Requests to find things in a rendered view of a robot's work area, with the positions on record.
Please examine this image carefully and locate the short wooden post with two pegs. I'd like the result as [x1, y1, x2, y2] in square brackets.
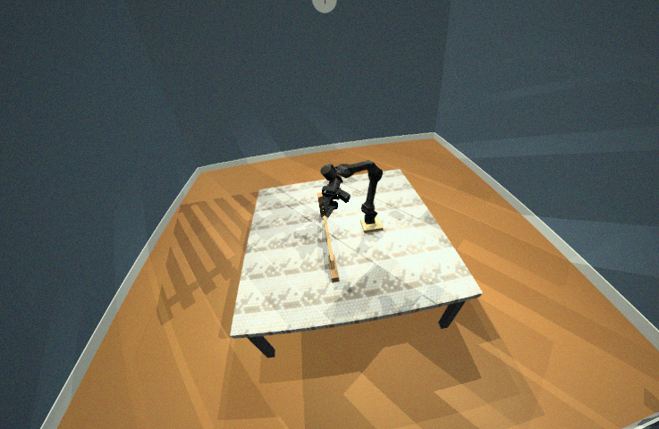
[317, 192, 340, 283]

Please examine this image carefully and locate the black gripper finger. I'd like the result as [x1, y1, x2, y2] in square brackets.
[322, 192, 335, 210]
[325, 206, 337, 218]

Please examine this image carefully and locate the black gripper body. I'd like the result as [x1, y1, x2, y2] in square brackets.
[322, 182, 340, 209]

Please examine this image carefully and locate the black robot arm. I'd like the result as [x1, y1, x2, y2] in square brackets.
[320, 160, 383, 224]

